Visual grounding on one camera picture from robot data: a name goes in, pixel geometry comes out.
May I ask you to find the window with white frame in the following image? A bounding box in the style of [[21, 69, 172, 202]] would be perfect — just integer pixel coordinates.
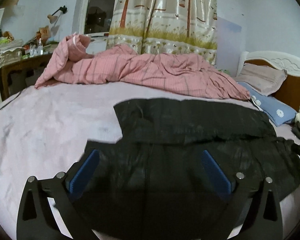
[[79, 0, 118, 37]]

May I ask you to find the wall desk lamp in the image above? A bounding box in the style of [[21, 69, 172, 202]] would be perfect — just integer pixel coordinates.
[[47, 5, 68, 24]]

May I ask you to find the black puffer jacket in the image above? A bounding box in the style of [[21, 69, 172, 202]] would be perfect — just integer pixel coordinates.
[[74, 98, 300, 239]]

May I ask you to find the white and brown headboard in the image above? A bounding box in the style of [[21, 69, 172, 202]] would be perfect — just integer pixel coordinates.
[[235, 51, 300, 111]]

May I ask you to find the blue daisy pillow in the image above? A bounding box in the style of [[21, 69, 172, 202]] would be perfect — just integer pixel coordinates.
[[238, 82, 297, 127]]

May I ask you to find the pink plaid quilt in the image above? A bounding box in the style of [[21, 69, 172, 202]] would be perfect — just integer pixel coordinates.
[[34, 33, 250, 100]]

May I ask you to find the green patterned cloth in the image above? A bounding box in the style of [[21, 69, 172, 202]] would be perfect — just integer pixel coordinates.
[[217, 68, 231, 76]]

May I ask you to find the cluttered wooden desk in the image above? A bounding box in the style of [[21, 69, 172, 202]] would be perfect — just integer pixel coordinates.
[[0, 26, 58, 100]]

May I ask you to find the tree print curtain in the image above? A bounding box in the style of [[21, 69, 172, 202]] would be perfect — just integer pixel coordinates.
[[106, 0, 217, 65]]

